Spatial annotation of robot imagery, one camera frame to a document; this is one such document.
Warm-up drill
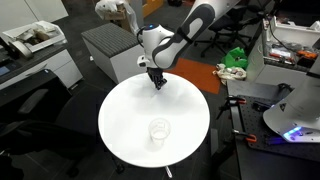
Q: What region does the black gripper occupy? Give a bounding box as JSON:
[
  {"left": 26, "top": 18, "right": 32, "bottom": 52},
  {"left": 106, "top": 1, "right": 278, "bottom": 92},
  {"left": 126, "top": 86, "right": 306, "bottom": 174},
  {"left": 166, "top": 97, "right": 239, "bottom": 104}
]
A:
[{"left": 147, "top": 68, "right": 167, "bottom": 90}]

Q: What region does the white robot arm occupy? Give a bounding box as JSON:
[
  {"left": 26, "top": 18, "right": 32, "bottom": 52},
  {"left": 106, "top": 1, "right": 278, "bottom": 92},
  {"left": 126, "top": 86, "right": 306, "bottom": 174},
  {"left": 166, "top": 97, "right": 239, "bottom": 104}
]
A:
[{"left": 136, "top": 0, "right": 240, "bottom": 90}]

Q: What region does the clear plastic cup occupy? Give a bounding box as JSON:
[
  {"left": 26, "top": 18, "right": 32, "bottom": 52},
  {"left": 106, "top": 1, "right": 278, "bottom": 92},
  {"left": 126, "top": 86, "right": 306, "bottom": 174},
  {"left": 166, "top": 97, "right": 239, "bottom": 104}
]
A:
[{"left": 148, "top": 118, "right": 171, "bottom": 146}]

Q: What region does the round white table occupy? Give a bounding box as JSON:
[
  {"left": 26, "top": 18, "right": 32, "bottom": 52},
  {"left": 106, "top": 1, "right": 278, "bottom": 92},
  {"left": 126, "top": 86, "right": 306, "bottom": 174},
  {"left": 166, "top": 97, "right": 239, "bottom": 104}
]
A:
[{"left": 98, "top": 73, "right": 210, "bottom": 168}]

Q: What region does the grey top white cabinet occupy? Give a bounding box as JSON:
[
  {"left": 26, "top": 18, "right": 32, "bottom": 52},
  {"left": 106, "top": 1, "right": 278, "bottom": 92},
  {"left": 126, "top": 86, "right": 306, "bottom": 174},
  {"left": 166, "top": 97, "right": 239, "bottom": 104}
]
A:
[{"left": 82, "top": 23, "right": 146, "bottom": 83}]

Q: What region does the orange clamp upper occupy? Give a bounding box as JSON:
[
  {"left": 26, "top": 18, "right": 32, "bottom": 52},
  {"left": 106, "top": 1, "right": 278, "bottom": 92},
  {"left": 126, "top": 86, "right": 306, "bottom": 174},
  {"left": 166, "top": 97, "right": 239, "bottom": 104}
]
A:
[{"left": 219, "top": 95, "right": 247, "bottom": 114}]

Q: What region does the orange clamp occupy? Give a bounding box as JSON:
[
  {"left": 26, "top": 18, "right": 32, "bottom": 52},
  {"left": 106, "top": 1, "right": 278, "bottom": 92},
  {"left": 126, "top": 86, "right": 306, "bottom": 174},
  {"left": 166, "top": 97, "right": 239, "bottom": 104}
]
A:
[
  {"left": 232, "top": 129, "right": 257, "bottom": 143},
  {"left": 219, "top": 95, "right": 247, "bottom": 114}
]

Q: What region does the orange clamp lower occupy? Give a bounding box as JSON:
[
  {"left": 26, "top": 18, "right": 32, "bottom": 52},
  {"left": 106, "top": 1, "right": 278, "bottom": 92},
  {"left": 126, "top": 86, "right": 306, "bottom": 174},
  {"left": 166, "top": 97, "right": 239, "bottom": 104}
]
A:
[{"left": 232, "top": 129, "right": 257, "bottom": 143}]

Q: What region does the black office chair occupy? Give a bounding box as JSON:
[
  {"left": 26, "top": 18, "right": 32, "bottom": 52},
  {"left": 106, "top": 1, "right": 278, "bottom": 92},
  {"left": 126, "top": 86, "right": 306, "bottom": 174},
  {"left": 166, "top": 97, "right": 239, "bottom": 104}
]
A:
[{"left": 194, "top": 5, "right": 263, "bottom": 57}]

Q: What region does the dark cloth covered chair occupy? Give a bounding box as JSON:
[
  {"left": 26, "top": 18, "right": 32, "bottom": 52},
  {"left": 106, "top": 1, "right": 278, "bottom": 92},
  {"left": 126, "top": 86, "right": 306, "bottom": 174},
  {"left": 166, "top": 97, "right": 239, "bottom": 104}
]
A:
[{"left": 0, "top": 69, "right": 108, "bottom": 178}]

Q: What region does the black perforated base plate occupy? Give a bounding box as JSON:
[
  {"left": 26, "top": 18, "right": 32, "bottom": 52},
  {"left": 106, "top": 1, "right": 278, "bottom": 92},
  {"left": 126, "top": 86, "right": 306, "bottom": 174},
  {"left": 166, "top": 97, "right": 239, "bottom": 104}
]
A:
[{"left": 239, "top": 95, "right": 320, "bottom": 162}]

